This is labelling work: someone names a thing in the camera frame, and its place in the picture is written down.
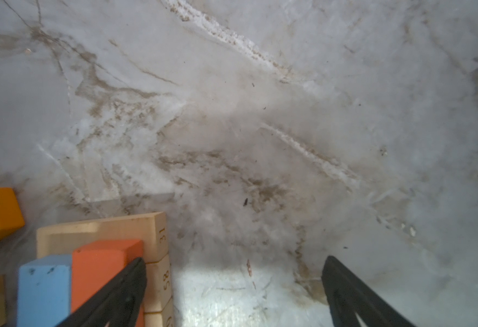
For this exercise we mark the long natural wood block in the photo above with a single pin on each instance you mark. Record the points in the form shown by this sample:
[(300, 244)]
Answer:
[(165, 318)]

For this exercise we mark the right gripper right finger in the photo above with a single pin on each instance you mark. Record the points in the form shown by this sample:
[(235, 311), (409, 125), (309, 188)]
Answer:
[(352, 301)]

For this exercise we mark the light blue wood block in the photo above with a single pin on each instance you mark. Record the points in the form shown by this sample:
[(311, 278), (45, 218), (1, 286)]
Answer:
[(44, 291)]

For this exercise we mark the orange-red wood block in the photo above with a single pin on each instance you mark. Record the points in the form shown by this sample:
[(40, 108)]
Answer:
[(95, 264)]

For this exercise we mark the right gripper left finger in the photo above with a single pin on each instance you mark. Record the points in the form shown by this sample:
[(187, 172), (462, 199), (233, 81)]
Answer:
[(118, 303)]

